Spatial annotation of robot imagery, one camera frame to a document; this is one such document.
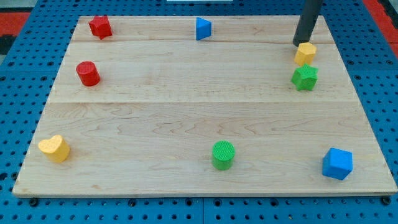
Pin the yellow heart block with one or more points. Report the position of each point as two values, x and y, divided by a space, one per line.
55 149

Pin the blue cube block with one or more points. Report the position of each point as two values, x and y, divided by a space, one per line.
337 164

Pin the red star block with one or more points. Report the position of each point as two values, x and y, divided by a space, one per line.
100 27

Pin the light wooden board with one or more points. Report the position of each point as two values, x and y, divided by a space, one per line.
147 129

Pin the red cylinder block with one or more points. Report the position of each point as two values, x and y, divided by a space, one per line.
88 73

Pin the yellow hexagon block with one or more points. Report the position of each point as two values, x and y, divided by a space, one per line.
305 54

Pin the green star block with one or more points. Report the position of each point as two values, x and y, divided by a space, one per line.
305 77

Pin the blue triangle block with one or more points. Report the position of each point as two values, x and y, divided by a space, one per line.
203 28

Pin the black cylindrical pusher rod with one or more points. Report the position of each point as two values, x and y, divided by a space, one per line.
307 21

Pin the green cylinder block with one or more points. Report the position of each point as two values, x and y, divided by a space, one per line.
223 154

